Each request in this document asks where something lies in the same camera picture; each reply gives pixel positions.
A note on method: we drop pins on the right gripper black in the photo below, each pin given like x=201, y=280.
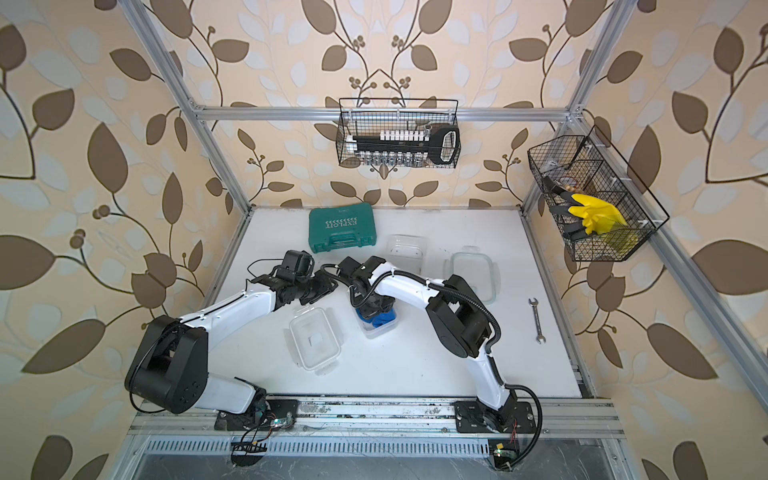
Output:
x=367, y=311

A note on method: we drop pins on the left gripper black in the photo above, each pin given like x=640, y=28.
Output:
x=325, y=286

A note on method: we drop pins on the blue cleaning cloth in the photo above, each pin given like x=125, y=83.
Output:
x=377, y=321

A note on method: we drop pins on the clear lunch box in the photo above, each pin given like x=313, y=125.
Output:
x=407, y=252
x=370, y=334

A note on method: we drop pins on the clear lunch box lid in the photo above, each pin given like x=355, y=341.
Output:
x=477, y=269
x=315, y=341

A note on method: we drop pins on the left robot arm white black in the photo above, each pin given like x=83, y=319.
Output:
x=171, y=368

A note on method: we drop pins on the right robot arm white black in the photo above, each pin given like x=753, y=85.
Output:
x=462, y=323

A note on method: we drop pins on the green plastic tool case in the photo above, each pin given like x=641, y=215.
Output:
x=341, y=227

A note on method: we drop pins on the black socket set holder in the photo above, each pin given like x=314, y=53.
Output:
x=431, y=145

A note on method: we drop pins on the small steel wrench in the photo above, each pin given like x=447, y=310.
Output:
x=540, y=337

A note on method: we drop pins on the yellow rubber glove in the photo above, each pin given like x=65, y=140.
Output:
x=597, y=216

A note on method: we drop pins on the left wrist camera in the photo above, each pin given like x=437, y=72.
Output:
x=297, y=264

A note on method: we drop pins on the aluminium front rail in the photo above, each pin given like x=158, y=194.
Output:
x=372, y=416

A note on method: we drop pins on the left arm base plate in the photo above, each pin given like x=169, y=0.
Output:
x=263, y=414

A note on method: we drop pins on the black wire basket back wall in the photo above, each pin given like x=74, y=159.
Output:
x=368, y=114

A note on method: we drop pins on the black wire basket wall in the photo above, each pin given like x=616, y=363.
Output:
x=368, y=114
x=581, y=164

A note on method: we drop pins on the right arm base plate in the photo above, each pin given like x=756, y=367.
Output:
x=495, y=417

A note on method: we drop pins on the black handled pliers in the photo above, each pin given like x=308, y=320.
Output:
x=571, y=226

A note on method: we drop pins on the black wire basket right wall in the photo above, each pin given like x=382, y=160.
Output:
x=581, y=164

